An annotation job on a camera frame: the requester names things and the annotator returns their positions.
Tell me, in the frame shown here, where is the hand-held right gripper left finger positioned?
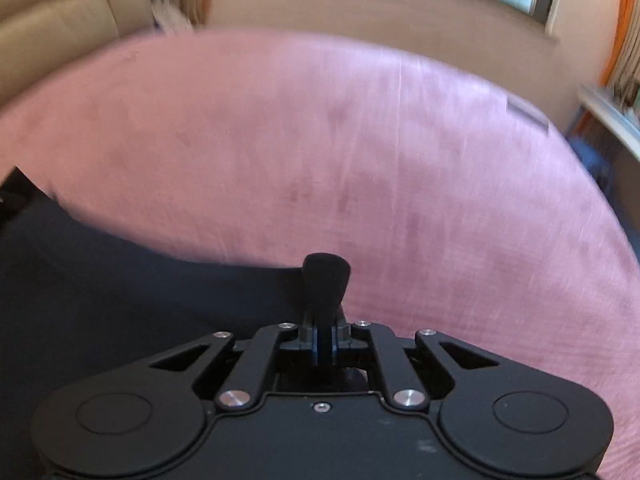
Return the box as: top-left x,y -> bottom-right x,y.
147,322 -> 327,412

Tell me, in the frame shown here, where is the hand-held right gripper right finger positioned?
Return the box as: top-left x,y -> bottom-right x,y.
325,310 -> 502,412

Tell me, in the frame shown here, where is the dark striped-sleeve hoodie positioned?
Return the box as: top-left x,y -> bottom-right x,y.
0,194 -> 354,480

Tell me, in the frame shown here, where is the beige sofa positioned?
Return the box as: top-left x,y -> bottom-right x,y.
0,0 -> 153,107

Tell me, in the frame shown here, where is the bed with pink bedspread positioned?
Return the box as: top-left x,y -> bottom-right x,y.
0,29 -> 640,480

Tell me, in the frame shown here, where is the blue plastic stool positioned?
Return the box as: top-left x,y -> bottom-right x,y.
568,136 -> 617,197

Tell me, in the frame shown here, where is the black phone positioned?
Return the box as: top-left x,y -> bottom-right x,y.
506,94 -> 551,134

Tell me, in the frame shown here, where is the beige orange curtain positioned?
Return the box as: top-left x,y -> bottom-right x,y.
599,0 -> 640,92

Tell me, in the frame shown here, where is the white wall desk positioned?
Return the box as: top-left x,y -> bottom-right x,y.
577,83 -> 640,162

